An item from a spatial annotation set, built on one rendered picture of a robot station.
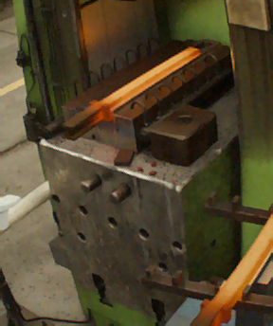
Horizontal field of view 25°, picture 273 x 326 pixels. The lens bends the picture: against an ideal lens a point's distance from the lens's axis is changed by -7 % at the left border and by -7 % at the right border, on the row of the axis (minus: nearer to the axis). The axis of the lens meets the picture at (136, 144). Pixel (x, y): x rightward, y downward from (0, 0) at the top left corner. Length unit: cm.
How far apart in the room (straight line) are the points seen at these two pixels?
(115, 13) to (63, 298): 117
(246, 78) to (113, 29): 47
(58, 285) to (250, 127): 131
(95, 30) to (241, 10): 49
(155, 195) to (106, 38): 48
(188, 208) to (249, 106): 23
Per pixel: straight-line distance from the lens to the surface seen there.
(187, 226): 126
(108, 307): 166
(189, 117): 129
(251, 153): 133
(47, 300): 235
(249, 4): 115
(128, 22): 163
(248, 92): 126
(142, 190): 126
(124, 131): 131
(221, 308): 86
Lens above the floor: 158
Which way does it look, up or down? 30 degrees down
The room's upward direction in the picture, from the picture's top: 8 degrees counter-clockwise
